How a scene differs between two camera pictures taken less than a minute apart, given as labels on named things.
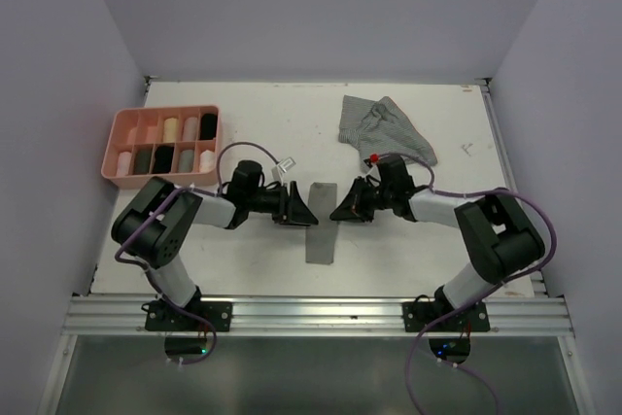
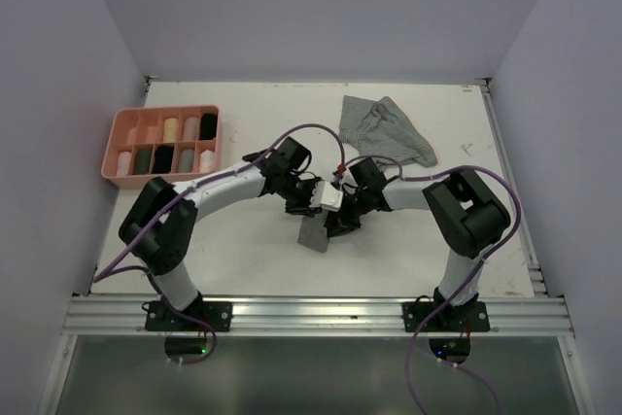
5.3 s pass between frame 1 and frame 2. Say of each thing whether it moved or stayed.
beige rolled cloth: stayed
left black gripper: moved
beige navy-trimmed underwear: stayed
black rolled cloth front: stayed
